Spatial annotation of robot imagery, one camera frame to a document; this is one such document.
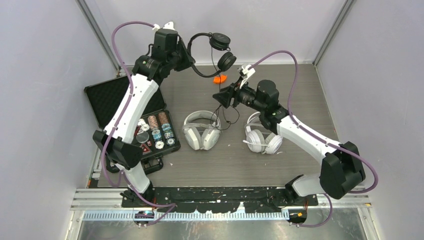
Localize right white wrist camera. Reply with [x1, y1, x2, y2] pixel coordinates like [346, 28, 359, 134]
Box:
[237, 63, 256, 88]

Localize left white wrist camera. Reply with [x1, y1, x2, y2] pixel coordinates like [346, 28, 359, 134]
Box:
[152, 21, 175, 32]

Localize orange curved plastic piece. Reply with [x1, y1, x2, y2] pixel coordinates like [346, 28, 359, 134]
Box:
[213, 75, 227, 85]

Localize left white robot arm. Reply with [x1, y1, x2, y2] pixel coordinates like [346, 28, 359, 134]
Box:
[93, 27, 194, 207]

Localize white round gaming headphones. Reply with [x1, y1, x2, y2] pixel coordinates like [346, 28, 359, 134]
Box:
[242, 111, 283, 155]

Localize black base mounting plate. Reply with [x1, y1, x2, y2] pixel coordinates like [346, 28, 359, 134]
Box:
[121, 186, 319, 215]

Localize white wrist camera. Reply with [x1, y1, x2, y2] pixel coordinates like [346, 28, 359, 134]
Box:
[152, 21, 175, 32]
[237, 63, 256, 88]

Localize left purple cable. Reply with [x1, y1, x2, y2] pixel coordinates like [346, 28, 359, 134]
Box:
[100, 21, 176, 213]

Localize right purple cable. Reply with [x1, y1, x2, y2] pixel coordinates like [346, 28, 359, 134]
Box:
[250, 50, 380, 195]

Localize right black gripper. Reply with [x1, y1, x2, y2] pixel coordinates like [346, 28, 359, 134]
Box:
[212, 76, 266, 114]

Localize black poker chip case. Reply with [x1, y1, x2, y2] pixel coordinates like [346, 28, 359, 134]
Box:
[84, 76, 181, 174]

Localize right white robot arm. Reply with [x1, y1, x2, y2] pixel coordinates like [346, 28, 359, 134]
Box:
[212, 79, 366, 205]

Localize black small headphones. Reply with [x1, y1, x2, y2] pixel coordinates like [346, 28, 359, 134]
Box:
[187, 32, 237, 91]

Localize white grey angular headphones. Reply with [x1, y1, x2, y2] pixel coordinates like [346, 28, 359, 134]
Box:
[182, 110, 221, 151]

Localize purple cable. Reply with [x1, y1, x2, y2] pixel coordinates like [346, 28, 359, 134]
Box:
[250, 50, 380, 195]
[100, 21, 176, 213]

